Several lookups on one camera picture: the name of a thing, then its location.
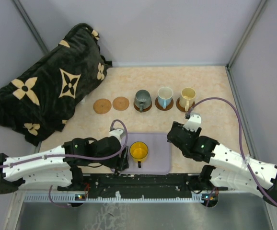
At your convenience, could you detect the yellow mug black handle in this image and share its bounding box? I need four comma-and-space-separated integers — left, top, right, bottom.
129, 141, 149, 169

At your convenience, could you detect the light wooden coaster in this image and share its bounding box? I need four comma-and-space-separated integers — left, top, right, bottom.
93, 98, 112, 115
112, 96, 129, 111

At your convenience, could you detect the dark brown coaster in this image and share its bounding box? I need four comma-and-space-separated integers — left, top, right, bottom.
155, 97, 174, 111
176, 98, 196, 113
133, 102, 152, 113

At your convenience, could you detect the cream mug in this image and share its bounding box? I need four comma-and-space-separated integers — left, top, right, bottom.
179, 87, 196, 112

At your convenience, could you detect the grey mug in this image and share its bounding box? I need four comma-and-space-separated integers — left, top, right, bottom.
134, 90, 152, 111

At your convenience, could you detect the white mug blue handle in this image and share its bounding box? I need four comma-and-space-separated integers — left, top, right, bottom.
157, 87, 173, 109

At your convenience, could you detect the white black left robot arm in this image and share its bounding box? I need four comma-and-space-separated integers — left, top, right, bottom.
0, 136, 127, 195

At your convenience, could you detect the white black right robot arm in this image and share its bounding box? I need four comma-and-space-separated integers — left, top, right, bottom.
167, 121, 277, 207

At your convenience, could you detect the lavender plastic tray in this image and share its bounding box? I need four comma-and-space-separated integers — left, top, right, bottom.
121, 133, 172, 175

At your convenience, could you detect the black floral plush blanket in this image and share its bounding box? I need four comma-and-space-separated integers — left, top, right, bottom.
0, 23, 112, 145

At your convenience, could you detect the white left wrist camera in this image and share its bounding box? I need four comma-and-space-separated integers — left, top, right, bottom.
109, 128, 126, 144

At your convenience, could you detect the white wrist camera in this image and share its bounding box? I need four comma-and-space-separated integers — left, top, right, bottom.
109, 128, 126, 144
183, 113, 202, 132

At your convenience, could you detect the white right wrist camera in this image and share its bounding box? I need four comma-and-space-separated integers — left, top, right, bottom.
183, 113, 202, 132

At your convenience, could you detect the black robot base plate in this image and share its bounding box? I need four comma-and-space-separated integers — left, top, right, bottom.
57, 172, 228, 199

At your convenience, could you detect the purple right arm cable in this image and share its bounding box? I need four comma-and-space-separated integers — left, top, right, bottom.
185, 97, 277, 212

